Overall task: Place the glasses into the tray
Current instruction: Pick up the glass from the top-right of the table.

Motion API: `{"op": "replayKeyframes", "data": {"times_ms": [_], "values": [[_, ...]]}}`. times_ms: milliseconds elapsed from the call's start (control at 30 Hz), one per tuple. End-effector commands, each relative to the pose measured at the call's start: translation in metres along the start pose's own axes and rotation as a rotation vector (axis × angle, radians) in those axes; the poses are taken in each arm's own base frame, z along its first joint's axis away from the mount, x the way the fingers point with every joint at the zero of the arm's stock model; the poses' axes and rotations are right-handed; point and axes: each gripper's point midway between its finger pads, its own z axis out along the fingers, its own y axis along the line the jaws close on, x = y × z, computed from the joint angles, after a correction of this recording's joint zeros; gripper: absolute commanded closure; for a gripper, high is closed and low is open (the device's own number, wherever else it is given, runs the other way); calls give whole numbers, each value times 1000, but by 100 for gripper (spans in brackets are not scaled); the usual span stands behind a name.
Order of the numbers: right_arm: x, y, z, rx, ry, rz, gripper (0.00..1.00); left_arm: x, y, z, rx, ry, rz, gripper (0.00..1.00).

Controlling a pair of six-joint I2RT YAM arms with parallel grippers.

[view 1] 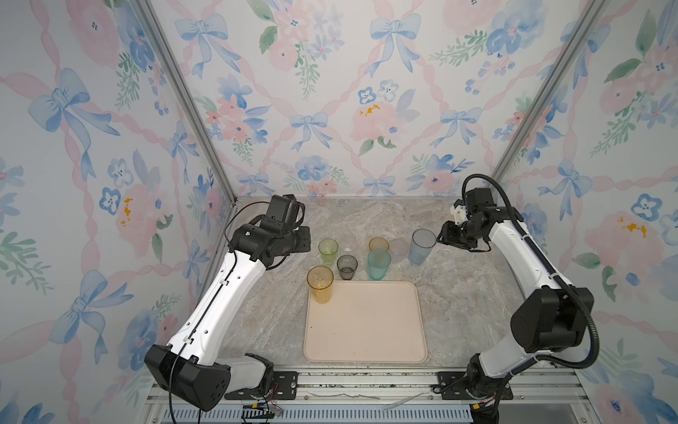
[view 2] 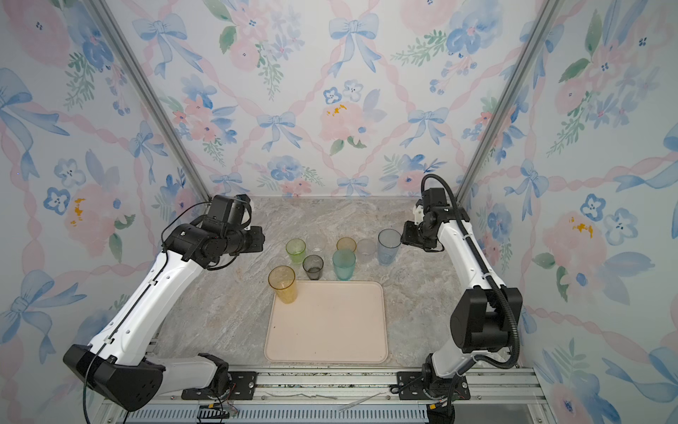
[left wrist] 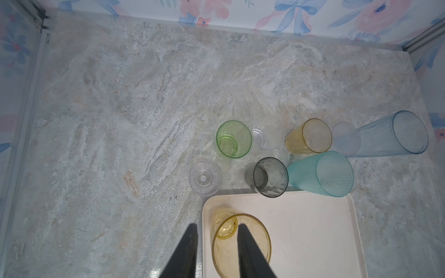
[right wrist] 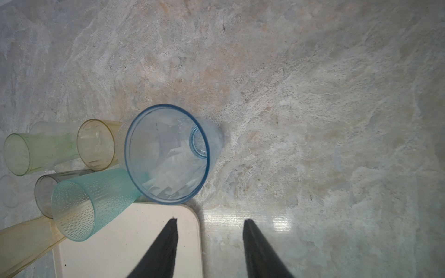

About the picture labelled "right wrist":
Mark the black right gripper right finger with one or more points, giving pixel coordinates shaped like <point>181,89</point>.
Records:
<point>261,259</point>

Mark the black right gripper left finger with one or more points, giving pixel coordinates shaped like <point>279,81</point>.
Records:
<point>159,260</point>

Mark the teal textured plastic glass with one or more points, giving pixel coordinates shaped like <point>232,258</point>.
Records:
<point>83,205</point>

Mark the tall blue plastic glass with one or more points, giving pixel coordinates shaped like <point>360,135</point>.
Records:
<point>169,153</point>

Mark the tall yellow plastic glass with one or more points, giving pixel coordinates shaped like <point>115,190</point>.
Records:
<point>24,243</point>

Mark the small green glass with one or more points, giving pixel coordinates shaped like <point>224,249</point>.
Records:
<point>28,153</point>

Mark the beige rectangular tray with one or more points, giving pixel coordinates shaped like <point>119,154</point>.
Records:
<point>115,250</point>

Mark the small amber glass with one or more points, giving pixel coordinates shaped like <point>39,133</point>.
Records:
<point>96,143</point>

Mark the small smoky grey glass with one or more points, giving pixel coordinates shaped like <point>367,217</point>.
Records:
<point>45,186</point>

